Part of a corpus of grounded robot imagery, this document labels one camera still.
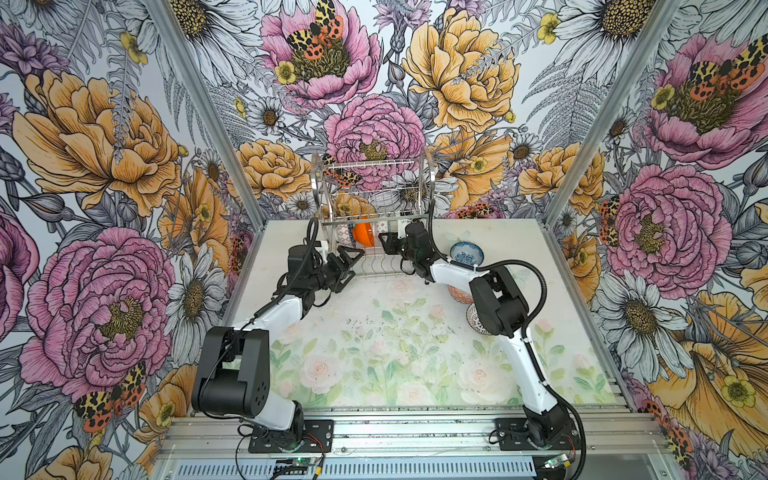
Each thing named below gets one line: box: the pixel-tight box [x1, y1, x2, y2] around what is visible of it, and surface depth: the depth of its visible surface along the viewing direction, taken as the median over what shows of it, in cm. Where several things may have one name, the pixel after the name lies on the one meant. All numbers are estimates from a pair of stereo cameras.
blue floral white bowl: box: [450, 241, 485, 266], surface depth 111 cm
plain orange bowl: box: [352, 222, 375, 247], surface depth 104 cm
